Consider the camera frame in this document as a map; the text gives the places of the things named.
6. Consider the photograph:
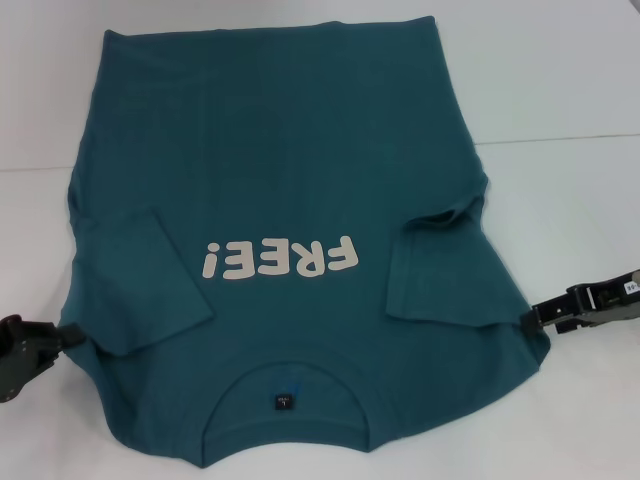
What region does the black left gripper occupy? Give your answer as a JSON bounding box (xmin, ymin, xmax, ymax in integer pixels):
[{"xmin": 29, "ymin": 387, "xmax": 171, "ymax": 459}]
[{"xmin": 0, "ymin": 313, "xmax": 87, "ymax": 404}]

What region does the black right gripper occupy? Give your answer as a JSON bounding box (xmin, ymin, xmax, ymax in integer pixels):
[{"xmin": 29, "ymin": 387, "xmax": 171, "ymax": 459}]
[{"xmin": 519, "ymin": 271, "xmax": 640, "ymax": 335}]

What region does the blue t-shirt with FREE print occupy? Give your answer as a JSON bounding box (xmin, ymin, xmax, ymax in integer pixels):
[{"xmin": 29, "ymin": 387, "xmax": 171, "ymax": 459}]
[{"xmin": 57, "ymin": 15, "xmax": 554, "ymax": 469}]

